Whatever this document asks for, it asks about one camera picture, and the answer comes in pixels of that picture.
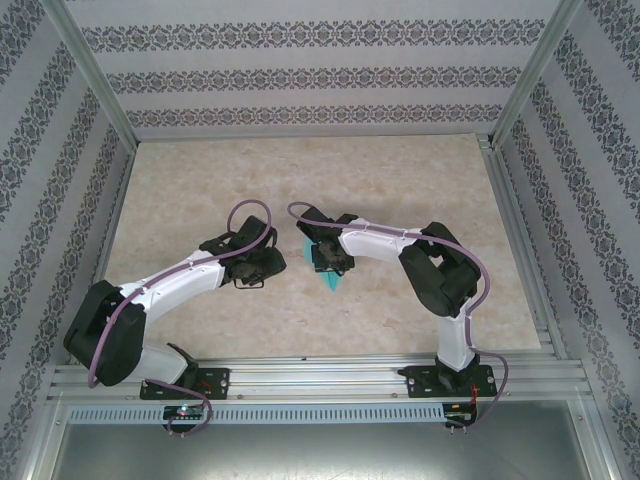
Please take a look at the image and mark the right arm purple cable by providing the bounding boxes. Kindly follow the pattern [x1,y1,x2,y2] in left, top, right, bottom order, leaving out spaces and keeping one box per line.
[287,201,510,436]

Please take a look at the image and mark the teal square paper sheet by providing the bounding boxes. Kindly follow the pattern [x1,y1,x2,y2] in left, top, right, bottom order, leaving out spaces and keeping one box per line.
[301,238,346,293]

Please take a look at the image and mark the broad aluminium side rail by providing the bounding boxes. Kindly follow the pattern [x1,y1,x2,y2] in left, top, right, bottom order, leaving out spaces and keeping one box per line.
[477,133,570,361]

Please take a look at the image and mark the aluminium frame post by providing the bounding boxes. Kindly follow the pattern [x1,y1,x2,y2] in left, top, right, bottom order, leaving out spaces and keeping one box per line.
[42,0,140,146]
[490,0,585,147]

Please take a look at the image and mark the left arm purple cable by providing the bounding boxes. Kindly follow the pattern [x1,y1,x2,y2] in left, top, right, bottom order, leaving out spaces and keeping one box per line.
[87,199,275,439]

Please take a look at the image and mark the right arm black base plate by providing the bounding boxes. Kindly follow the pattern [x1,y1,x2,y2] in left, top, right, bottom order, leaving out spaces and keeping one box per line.
[405,364,499,399]

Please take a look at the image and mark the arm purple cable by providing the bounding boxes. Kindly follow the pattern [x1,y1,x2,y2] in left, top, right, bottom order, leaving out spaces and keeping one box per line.
[287,201,510,436]
[87,199,275,439]

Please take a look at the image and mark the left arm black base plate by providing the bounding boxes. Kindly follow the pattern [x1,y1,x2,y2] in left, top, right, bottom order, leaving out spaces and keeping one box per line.
[139,368,232,400]

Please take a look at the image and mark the wide aluminium mounting rail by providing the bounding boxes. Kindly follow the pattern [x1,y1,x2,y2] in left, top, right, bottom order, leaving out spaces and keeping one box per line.
[47,352,595,402]

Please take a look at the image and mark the grey sheet metal tray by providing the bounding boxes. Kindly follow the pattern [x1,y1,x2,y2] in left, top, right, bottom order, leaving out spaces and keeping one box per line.
[22,398,619,480]

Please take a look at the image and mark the slotted grey cable duct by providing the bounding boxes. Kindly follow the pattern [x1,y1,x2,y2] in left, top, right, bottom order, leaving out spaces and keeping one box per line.
[67,403,447,426]

